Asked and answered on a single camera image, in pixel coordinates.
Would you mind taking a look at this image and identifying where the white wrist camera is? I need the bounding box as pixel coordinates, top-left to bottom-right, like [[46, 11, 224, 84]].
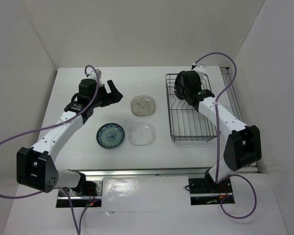
[[86, 69, 103, 87], [191, 63, 206, 78]]

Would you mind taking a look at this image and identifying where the black round plate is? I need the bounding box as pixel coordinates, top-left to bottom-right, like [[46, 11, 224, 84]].
[[174, 70, 202, 100]]

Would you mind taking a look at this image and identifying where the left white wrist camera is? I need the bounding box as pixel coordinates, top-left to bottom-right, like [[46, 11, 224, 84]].
[[86, 69, 103, 87]]

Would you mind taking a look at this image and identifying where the clear textured square plate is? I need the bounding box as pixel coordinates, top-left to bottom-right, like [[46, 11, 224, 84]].
[[128, 122, 155, 147]]

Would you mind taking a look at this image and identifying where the blue white patterned plate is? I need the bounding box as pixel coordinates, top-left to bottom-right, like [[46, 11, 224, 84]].
[[96, 123, 125, 149]]

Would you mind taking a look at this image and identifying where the smoky clear square plate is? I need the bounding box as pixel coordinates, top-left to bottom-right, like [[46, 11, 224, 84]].
[[131, 95, 156, 117]]

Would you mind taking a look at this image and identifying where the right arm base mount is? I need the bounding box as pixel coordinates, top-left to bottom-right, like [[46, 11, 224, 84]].
[[184, 171, 235, 206]]

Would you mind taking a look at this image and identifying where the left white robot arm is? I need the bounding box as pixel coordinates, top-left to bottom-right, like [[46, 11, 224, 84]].
[[17, 78, 123, 195]]

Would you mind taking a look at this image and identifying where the grey wire dish rack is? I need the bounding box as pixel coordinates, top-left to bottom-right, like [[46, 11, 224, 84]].
[[165, 73, 216, 142]]

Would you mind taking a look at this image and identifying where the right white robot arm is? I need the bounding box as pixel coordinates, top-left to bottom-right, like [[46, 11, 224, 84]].
[[175, 70, 262, 192]]

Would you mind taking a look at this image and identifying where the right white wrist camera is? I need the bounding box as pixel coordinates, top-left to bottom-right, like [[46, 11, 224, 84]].
[[191, 63, 206, 78]]

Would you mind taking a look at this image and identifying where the aluminium rail front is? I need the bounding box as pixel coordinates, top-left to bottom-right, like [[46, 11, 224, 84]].
[[77, 167, 208, 179]]

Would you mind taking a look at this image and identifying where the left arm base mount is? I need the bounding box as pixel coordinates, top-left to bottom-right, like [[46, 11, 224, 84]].
[[67, 179, 103, 208]]

